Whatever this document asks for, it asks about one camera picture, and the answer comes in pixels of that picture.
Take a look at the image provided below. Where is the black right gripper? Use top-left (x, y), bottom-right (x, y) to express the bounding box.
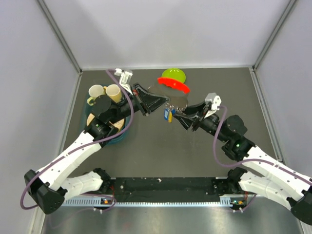
top-left (174, 100), bottom-right (229, 143)

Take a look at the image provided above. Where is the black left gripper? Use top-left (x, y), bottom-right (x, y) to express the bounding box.
top-left (109, 82), bottom-right (171, 124)

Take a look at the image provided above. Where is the blue key tag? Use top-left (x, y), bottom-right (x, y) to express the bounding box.
top-left (164, 109), bottom-right (176, 121)

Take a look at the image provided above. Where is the red-handled metal key holder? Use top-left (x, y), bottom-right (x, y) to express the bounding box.
top-left (148, 77), bottom-right (191, 112)

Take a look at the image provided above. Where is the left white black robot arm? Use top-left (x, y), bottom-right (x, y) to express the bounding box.
top-left (22, 83), bottom-right (170, 215)

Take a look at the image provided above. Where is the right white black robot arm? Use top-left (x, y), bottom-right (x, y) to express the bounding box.
top-left (173, 103), bottom-right (312, 225)

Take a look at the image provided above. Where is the mustard yellow mug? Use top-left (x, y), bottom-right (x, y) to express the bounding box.
top-left (104, 84), bottom-right (122, 103)

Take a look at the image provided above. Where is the lime green plate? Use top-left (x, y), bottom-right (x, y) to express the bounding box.
top-left (161, 68), bottom-right (186, 83)

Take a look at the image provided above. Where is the patterned wooden plate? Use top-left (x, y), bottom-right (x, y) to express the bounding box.
top-left (86, 114), bottom-right (125, 132)

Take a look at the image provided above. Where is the pale green mug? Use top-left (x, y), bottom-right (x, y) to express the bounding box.
top-left (87, 84), bottom-right (107, 106)

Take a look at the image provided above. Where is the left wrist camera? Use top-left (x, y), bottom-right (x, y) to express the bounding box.
top-left (114, 68), bottom-right (133, 94)

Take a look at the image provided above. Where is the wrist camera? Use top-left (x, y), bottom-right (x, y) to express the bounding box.
top-left (203, 93), bottom-right (222, 118)
top-left (114, 68), bottom-right (133, 94)

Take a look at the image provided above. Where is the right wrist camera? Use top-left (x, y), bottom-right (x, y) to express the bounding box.
top-left (203, 93), bottom-right (222, 118)

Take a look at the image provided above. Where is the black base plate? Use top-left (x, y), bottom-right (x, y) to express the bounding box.
top-left (82, 176), bottom-right (244, 197)

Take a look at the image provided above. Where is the aluminium frame rail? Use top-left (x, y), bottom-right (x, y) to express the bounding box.
top-left (39, 176), bottom-right (281, 197)

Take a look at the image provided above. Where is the grey slotted cable duct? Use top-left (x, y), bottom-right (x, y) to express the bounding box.
top-left (61, 196), bottom-right (247, 208)

